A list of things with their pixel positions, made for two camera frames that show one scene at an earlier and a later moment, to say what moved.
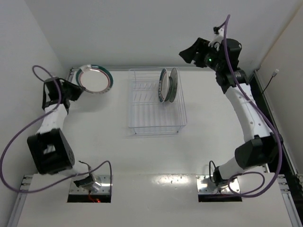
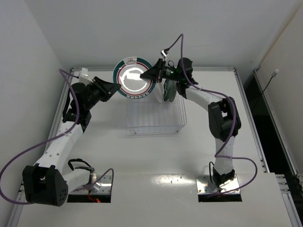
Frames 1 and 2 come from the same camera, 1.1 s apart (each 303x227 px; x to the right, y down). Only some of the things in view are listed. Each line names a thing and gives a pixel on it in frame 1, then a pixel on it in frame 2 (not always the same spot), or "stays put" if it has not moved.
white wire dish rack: (147, 114) stays put
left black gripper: (71, 90) -> (101, 86)
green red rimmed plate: (97, 80) -> (127, 73)
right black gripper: (199, 53) -> (160, 71)
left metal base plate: (104, 180) stays put
